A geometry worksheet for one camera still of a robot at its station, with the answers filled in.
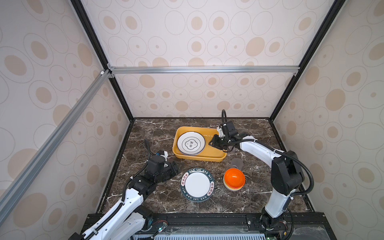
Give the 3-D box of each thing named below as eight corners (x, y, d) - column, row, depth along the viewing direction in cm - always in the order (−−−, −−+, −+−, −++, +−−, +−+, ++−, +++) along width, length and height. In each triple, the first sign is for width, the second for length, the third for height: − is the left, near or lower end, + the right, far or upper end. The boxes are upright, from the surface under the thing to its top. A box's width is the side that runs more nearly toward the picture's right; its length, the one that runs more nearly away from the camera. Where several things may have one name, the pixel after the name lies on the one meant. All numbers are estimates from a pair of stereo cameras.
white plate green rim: (180, 202, 82) (179, 200, 80) (182, 169, 94) (181, 167, 92) (215, 202, 82) (215, 200, 80) (212, 169, 94) (213, 167, 92)
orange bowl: (224, 191, 85) (227, 185, 78) (222, 175, 92) (225, 168, 84) (242, 191, 85) (247, 185, 78) (239, 175, 92) (243, 168, 84)
